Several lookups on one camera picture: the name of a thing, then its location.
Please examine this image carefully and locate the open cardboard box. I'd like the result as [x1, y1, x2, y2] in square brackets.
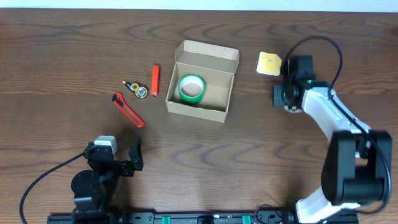
[165, 40, 239, 123]

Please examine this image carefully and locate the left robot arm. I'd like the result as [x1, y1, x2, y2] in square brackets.
[71, 136, 144, 223]

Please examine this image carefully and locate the red marker pen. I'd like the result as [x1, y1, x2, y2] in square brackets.
[150, 65, 160, 97]

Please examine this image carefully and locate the red utility knife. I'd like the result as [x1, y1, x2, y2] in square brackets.
[112, 92, 145, 128]

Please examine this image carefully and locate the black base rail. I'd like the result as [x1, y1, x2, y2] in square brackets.
[47, 210, 358, 224]

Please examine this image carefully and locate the green tape roll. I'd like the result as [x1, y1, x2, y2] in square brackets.
[178, 74, 206, 104]

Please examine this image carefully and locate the correction tape dispenser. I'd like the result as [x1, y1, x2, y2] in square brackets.
[123, 80, 149, 99]

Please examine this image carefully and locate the yellow sticky note pad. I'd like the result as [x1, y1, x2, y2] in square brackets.
[256, 52, 282, 76]

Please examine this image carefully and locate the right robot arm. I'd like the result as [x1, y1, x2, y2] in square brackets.
[272, 80, 392, 223]

